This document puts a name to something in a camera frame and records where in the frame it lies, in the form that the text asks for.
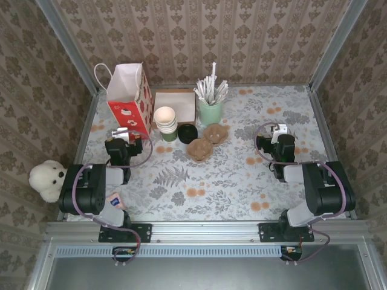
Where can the red white paper gift bag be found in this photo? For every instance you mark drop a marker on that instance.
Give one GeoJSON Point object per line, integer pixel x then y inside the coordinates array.
{"type": "Point", "coordinates": [124, 87]}

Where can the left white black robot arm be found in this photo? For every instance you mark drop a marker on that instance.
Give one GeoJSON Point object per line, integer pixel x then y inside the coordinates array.
{"type": "Point", "coordinates": [87, 193]}

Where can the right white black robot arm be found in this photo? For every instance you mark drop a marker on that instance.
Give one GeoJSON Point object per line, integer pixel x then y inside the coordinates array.
{"type": "Point", "coordinates": [329, 193]}

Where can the pink sugar packet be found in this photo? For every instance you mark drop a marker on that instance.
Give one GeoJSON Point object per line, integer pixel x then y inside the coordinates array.
{"type": "Point", "coordinates": [115, 201]}

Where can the green paper cup stack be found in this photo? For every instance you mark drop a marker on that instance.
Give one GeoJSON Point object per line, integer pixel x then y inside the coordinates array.
{"type": "Point", "coordinates": [164, 116]}

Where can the floral patterned table cover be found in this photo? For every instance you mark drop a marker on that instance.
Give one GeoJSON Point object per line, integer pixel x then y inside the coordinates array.
{"type": "Point", "coordinates": [229, 181]}

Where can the black cup lid stack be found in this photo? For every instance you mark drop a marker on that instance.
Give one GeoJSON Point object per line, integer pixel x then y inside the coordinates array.
{"type": "Point", "coordinates": [187, 133]}

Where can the cardboard box with paper towel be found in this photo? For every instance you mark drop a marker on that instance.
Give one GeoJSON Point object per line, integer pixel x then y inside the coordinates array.
{"type": "Point", "coordinates": [178, 104]}

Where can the white teddy bear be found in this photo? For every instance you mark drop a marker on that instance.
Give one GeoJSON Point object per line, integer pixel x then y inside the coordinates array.
{"type": "Point", "coordinates": [45, 178]}

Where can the pale green ceramic mug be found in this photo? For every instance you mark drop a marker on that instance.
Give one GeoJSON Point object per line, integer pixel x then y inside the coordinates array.
{"type": "Point", "coordinates": [210, 116]}

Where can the brown cardboard napkin box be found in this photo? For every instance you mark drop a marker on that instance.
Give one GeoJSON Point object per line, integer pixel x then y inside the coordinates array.
{"type": "Point", "coordinates": [195, 108]}

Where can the tallest white wrapped straw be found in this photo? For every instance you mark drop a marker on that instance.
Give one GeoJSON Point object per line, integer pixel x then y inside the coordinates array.
{"type": "Point", "coordinates": [214, 78]}

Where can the black electronics board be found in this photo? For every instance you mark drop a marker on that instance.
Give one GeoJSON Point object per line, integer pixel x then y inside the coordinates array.
{"type": "Point", "coordinates": [124, 253]}
{"type": "Point", "coordinates": [291, 253]}

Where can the grey sheet metal panel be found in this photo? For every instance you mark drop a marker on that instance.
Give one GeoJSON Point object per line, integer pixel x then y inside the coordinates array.
{"type": "Point", "coordinates": [205, 275]}

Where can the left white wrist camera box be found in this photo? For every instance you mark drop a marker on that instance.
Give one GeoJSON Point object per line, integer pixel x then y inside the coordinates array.
{"type": "Point", "coordinates": [120, 133]}

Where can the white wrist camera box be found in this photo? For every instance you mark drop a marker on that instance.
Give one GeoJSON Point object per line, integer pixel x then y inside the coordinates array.
{"type": "Point", "coordinates": [120, 133]}
{"type": "Point", "coordinates": [281, 128]}

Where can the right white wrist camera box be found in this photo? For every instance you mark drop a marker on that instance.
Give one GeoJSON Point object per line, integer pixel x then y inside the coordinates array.
{"type": "Point", "coordinates": [281, 128]}

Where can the aluminium table side rail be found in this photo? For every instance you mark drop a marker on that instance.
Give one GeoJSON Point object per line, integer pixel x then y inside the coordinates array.
{"type": "Point", "coordinates": [320, 121]}
{"type": "Point", "coordinates": [92, 104]}

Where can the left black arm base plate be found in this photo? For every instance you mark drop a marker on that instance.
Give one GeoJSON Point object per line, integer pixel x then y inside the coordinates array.
{"type": "Point", "coordinates": [142, 231]}

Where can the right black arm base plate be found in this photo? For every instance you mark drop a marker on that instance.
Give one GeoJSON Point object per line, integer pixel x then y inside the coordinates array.
{"type": "Point", "coordinates": [267, 232]}

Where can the wide aluminium mounting rail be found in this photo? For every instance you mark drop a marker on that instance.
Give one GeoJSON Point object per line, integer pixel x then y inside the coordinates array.
{"type": "Point", "coordinates": [205, 231]}

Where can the aluminium frame post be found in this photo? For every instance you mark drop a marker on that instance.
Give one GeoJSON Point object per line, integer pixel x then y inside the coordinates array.
{"type": "Point", "coordinates": [66, 45]}
{"type": "Point", "coordinates": [335, 45]}

